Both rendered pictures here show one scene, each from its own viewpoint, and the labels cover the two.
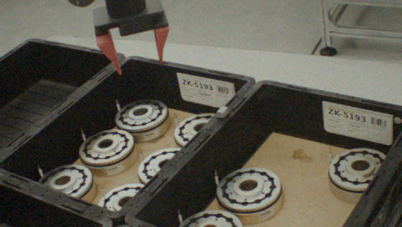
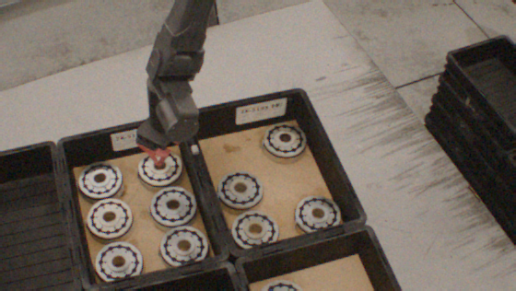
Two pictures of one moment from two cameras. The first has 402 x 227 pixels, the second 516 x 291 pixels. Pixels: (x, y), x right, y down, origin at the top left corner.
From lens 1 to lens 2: 0.95 m
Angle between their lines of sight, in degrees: 48
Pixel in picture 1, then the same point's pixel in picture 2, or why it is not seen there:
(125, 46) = not seen: outside the picture
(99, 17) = (154, 136)
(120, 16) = not seen: hidden behind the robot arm
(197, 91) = (129, 141)
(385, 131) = (280, 109)
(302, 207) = (271, 181)
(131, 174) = (142, 226)
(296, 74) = (108, 81)
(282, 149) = (214, 150)
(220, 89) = not seen: hidden behind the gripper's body
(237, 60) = (50, 90)
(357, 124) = (261, 111)
